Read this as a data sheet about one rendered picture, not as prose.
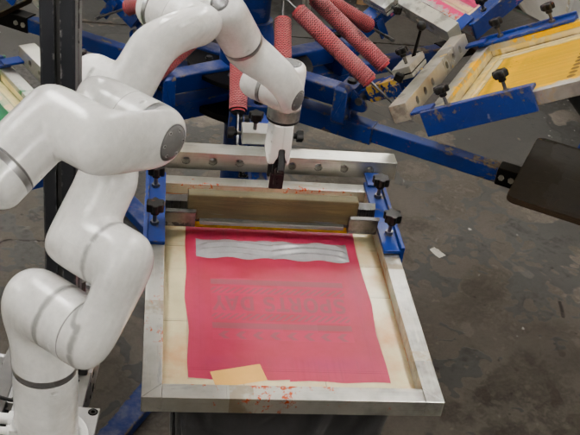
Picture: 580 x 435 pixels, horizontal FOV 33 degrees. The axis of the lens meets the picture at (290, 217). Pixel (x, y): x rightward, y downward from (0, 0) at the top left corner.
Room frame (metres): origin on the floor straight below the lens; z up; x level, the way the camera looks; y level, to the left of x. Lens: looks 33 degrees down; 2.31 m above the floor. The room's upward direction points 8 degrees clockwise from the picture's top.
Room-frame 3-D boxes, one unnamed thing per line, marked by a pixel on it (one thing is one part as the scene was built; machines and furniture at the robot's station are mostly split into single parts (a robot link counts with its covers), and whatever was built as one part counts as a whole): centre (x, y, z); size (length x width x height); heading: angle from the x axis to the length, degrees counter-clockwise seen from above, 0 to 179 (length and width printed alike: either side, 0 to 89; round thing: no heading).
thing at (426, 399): (1.77, 0.01, 0.97); 0.79 x 0.58 x 0.04; 10
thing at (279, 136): (1.98, 0.05, 1.22); 0.10 x 0.07 x 0.11; 10
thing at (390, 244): (2.05, -0.23, 0.98); 0.30 x 0.05 x 0.07; 10
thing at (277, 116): (1.99, 0.05, 1.28); 0.09 x 0.07 x 0.03; 10
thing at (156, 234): (1.96, 0.32, 0.98); 0.30 x 0.05 x 0.07; 10
